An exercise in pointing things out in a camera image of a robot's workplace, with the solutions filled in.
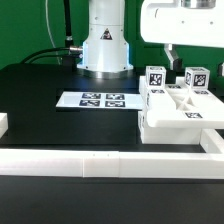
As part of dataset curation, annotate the white marker base plate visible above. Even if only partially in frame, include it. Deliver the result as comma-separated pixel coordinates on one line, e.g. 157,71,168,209
56,91,143,110

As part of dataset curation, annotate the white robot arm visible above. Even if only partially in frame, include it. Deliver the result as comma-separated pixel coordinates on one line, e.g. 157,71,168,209
80,0,224,77

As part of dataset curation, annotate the thin white cable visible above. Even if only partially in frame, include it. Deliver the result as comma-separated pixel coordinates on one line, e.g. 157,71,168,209
44,0,63,66

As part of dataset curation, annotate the black cable bundle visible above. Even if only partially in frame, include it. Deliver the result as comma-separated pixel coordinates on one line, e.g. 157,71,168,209
19,0,84,68

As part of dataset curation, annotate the white chair seat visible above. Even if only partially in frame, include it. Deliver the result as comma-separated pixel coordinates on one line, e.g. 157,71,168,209
138,111,201,145

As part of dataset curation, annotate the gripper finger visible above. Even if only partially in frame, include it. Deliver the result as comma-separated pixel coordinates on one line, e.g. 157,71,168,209
164,44,180,71
218,62,224,77

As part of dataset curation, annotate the white part left edge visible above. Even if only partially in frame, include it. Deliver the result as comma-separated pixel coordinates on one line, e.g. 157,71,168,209
0,113,8,138

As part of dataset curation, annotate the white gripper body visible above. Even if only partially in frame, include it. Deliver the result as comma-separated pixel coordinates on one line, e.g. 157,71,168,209
140,0,224,48

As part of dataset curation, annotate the white chair back frame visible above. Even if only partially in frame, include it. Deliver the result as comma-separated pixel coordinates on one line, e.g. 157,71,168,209
139,76,224,129

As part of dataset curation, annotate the white U-shaped obstacle fence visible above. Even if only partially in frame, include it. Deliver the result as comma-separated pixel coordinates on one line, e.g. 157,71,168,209
0,117,224,179

